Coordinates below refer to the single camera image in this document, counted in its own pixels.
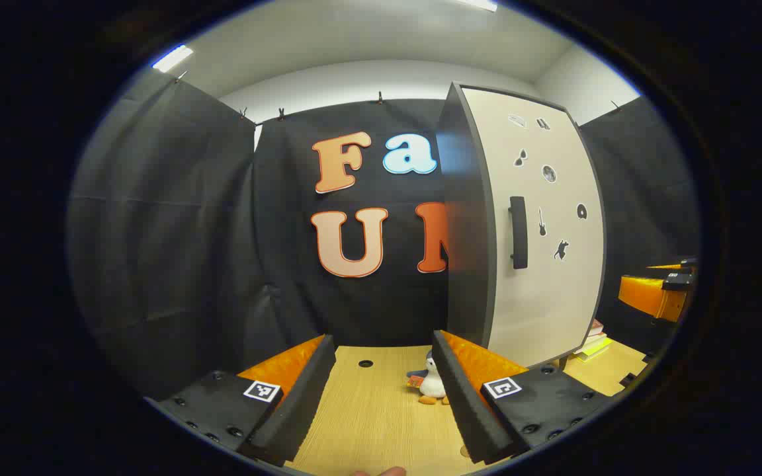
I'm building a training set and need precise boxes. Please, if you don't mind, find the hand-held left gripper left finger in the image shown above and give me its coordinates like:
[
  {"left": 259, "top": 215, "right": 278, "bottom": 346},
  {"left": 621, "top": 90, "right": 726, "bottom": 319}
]
[{"left": 145, "top": 334, "right": 337, "bottom": 467}]

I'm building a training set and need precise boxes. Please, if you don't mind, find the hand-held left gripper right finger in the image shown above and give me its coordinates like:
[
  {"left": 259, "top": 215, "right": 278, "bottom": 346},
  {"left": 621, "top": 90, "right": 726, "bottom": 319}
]
[{"left": 431, "top": 329, "right": 614, "bottom": 465}]

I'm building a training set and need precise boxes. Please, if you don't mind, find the beige cabinet door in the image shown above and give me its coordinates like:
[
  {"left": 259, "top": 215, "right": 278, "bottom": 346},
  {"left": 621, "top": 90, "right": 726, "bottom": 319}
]
[{"left": 460, "top": 85, "right": 608, "bottom": 370}]

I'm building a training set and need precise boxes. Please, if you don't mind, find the black cabinet door handle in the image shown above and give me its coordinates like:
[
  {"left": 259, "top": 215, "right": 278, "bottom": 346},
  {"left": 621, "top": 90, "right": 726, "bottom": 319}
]
[{"left": 508, "top": 196, "right": 529, "bottom": 270}]

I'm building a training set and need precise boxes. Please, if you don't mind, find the penguin plush toy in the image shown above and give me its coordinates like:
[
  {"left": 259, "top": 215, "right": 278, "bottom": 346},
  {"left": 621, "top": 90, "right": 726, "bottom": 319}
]
[{"left": 406, "top": 350, "right": 452, "bottom": 406}]

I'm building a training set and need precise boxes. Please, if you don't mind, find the yellow book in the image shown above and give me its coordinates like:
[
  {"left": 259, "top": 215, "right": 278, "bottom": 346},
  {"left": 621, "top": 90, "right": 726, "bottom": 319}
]
[{"left": 574, "top": 336, "right": 615, "bottom": 362}]

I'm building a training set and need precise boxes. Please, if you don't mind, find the black backdrop cloth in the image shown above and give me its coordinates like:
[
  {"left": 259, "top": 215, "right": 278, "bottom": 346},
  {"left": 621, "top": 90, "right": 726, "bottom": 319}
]
[{"left": 67, "top": 69, "right": 702, "bottom": 401}]

